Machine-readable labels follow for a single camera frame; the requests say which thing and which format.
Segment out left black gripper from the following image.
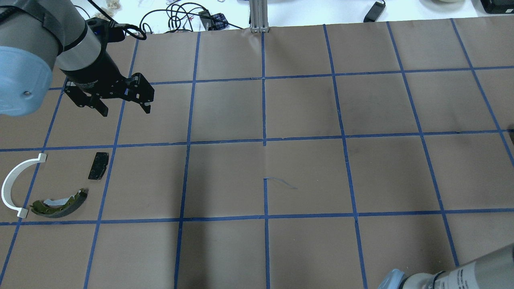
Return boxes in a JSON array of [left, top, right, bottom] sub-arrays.
[[62, 51, 155, 117]]

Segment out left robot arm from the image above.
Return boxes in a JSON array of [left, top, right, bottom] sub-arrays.
[[0, 0, 155, 117]]

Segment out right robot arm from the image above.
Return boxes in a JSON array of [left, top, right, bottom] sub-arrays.
[[379, 244, 514, 289]]

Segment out black brake pad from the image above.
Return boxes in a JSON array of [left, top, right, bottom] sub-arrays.
[[88, 152, 110, 180]]

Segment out olive brake shoe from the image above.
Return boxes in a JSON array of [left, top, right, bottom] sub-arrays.
[[30, 188, 88, 218]]

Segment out black power adapter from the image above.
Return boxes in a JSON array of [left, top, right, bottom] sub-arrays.
[[363, 0, 386, 22]]

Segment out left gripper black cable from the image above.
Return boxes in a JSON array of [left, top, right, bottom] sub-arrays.
[[86, 0, 147, 41]]

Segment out white curved plastic bracket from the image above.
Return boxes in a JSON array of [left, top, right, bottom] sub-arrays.
[[1, 153, 47, 218]]

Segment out aluminium frame post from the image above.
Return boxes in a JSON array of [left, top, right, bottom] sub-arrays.
[[249, 0, 269, 33]]

